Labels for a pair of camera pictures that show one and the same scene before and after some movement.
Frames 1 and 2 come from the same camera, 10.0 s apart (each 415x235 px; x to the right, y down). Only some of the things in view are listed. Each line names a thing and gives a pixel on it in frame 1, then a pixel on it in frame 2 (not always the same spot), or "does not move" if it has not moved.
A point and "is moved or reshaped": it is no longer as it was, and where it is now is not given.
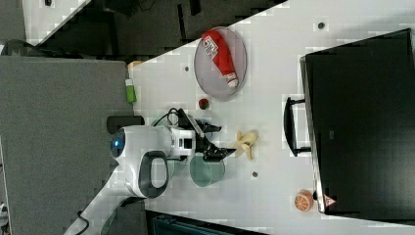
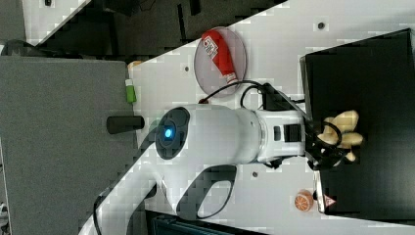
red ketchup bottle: (219, 54) does not move
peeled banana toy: (244, 143) is moved or reshaped
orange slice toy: (304, 200) does not move
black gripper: (207, 147) -> (322, 158)
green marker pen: (130, 91) does not move
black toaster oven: (360, 109) does not move
